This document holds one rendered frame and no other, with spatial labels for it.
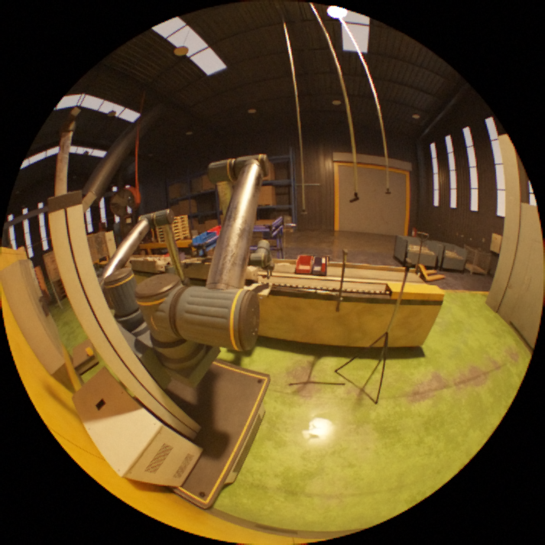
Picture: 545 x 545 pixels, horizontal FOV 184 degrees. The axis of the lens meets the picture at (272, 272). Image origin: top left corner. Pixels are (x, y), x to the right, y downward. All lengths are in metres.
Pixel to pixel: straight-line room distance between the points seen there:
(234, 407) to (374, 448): 1.21
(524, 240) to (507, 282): 1.06
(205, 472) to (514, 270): 5.75
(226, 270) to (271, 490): 1.54
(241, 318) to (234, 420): 0.98
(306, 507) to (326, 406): 0.99
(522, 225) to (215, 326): 5.45
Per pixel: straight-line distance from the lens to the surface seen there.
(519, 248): 5.25
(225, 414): 1.35
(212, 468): 1.29
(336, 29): 9.10
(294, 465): 1.58
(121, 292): 1.01
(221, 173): 1.09
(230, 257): 0.58
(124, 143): 9.44
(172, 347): 0.70
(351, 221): 11.98
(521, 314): 5.09
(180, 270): 1.81
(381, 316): 1.92
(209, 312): 0.49
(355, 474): 1.67
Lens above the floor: 1.58
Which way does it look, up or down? 22 degrees down
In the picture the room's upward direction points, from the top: 3 degrees counter-clockwise
